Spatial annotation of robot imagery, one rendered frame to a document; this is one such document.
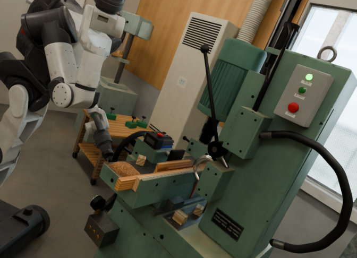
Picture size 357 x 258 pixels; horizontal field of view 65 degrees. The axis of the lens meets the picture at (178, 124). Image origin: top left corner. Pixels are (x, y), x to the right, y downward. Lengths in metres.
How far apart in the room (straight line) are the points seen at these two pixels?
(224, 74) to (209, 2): 2.31
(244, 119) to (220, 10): 2.38
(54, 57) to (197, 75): 1.89
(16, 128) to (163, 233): 0.80
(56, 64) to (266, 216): 0.85
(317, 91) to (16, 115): 1.18
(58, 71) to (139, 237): 0.69
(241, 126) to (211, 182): 0.21
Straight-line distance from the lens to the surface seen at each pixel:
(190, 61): 2.84
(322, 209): 2.44
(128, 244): 1.26
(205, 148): 1.16
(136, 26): 3.31
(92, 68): 0.92
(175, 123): 2.83
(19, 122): 1.41
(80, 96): 0.93
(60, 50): 1.02
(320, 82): 0.88
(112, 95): 3.36
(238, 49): 1.08
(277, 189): 0.97
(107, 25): 0.92
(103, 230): 1.24
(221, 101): 1.09
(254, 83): 1.04
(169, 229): 1.08
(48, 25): 1.07
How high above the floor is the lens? 1.38
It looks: 14 degrees down
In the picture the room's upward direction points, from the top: 22 degrees clockwise
